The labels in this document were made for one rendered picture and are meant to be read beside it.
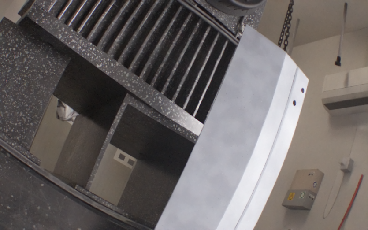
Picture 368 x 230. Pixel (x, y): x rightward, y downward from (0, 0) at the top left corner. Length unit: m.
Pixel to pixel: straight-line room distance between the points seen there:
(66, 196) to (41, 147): 3.07
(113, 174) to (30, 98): 3.28
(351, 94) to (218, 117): 2.21
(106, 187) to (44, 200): 3.23
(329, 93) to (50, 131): 2.49
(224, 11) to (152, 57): 0.21
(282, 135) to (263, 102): 0.08
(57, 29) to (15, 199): 0.33
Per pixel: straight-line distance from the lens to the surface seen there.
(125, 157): 4.03
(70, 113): 1.87
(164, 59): 0.82
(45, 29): 0.71
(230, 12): 0.93
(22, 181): 0.75
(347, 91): 2.89
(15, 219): 0.76
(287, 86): 0.80
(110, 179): 3.98
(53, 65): 0.76
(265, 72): 0.77
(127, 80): 0.77
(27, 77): 0.75
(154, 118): 0.80
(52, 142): 3.85
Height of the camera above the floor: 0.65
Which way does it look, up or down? 16 degrees up
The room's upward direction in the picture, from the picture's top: 25 degrees clockwise
